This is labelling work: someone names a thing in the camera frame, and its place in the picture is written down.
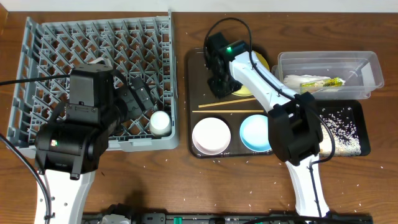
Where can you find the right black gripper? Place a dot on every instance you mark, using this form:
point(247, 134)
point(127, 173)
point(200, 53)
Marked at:
point(221, 93)

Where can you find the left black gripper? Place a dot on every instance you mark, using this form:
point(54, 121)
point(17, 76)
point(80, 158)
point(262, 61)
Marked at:
point(135, 107)

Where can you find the white plastic cup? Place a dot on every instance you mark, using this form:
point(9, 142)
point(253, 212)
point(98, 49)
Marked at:
point(160, 124)

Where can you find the white round bowl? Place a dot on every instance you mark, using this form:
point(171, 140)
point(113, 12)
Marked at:
point(211, 136)

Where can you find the light blue bowl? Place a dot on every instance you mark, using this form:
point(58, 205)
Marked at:
point(254, 133)

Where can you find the green snack wrapper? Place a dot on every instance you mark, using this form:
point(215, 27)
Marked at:
point(321, 85)

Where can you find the pile of rice waste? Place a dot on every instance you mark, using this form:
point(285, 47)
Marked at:
point(340, 121)

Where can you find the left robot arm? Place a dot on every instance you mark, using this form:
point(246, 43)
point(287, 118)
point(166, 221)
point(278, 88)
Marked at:
point(69, 145)

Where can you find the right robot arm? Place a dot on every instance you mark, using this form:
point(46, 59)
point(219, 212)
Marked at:
point(294, 125)

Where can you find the clear plastic waste bin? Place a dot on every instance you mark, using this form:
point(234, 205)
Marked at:
point(360, 71)

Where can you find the black waste tray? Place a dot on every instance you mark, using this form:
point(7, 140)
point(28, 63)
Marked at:
point(325, 145)

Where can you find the yellow round plate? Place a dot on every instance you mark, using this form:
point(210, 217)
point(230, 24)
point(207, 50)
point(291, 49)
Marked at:
point(264, 62)

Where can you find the grey plastic dish rack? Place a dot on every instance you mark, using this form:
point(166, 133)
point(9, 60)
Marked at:
point(141, 47)

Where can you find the upper wooden chopstick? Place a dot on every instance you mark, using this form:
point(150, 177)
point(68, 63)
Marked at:
point(226, 102)

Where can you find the wooden chopstick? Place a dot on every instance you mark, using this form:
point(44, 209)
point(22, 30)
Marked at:
point(226, 102)
point(228, 111)

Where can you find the dark brown serving tray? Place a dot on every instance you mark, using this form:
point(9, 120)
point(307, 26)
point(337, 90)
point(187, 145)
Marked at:
point(233, 126)

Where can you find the lower wooden chopstick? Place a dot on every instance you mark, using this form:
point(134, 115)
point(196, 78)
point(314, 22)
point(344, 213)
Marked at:
point(228, 111)

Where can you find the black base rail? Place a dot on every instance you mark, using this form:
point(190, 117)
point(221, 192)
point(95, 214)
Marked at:
point(120, 213)

